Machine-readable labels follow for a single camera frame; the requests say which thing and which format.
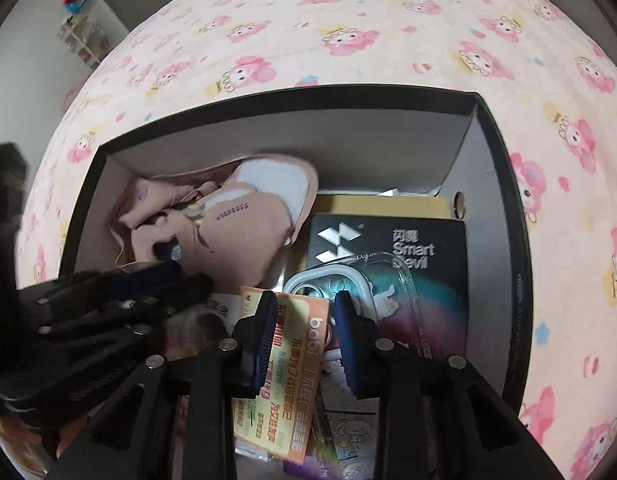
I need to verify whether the white shelf with toys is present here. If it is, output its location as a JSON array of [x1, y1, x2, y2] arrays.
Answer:
[[56, 0, 112, 69]]

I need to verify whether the orange yellow packet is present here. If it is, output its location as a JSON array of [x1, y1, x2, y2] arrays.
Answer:
[[232, 285, 335, 467]]

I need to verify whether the cartoon line drawing card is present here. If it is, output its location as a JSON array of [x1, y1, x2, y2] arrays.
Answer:
[[311, 350, 385, 480]]

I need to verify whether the clear phone case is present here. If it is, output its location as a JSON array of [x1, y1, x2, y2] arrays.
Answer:
[[282, 254, 420, 343]]

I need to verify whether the pink printed bedsheet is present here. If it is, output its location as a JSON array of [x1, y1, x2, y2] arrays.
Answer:
[[13, 0, 617, 480]]

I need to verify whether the black flat printed box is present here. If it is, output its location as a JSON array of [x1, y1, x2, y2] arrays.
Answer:
[[306, 214, 470, 358]]

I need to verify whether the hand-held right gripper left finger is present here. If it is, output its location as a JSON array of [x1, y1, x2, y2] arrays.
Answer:
[[46, 290, 280, 480]]

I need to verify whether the brown cardboard sheet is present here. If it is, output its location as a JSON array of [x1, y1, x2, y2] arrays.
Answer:
[[313, 191, 450, 222]]

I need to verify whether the black cardboard box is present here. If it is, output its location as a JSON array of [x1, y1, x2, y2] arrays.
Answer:
[[58, 87, 535, 480]]

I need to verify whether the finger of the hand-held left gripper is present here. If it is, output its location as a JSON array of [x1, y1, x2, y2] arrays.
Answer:
[[36, 274, 215, 362], [18, 244, 185, 312]]

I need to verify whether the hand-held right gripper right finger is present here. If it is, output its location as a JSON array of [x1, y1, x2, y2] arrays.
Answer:
[[333, 290, 569, 480]]

